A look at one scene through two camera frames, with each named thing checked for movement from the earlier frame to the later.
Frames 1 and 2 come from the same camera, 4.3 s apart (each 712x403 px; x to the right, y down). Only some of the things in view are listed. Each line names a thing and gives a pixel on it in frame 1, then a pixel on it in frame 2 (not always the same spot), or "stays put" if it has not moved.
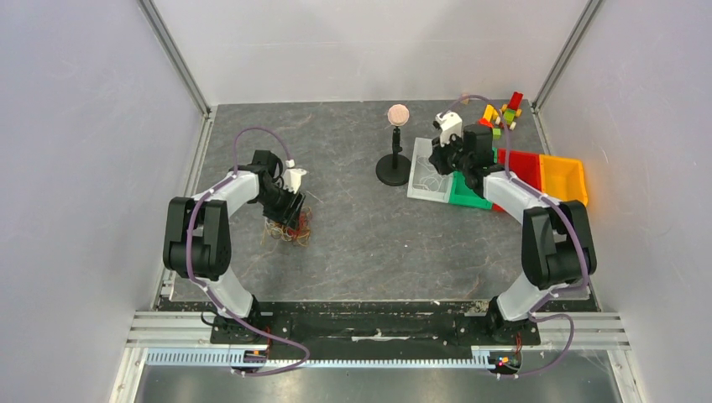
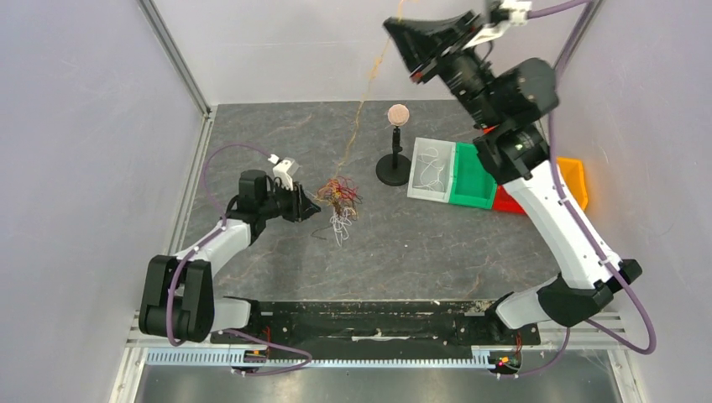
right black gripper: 442,161 to 437,58
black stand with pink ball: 395,170 stays put
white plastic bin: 425,180 stays put
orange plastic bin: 562,178 stays put
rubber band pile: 300,233 to 343,195
